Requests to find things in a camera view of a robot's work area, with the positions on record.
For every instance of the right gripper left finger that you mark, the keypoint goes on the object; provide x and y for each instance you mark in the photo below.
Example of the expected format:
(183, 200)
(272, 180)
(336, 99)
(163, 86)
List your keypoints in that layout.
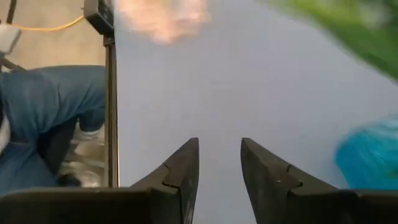
(182, 168)

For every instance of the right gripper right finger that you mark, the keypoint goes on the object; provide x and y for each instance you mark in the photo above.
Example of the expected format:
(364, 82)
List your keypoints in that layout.
(264, 174)

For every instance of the large white blossom spray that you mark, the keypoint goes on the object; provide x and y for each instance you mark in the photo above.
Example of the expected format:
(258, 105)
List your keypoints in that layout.
(367, 34)

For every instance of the blue glass vase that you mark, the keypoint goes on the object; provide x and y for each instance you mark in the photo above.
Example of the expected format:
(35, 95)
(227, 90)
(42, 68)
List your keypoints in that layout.
(370, 155)

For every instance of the blue-grey table mat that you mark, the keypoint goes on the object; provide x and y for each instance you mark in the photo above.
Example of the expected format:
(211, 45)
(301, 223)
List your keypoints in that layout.
(248, 93)

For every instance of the person's hand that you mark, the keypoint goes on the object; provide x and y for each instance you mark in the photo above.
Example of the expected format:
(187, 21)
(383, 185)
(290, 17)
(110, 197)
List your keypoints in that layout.
(164, 21)

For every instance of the person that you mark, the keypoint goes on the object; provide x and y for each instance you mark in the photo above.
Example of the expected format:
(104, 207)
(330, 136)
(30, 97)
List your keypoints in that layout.
(46, 99)

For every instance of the black aluminium table frame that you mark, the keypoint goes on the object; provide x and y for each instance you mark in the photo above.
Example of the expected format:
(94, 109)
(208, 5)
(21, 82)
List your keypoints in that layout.
(111, 109)

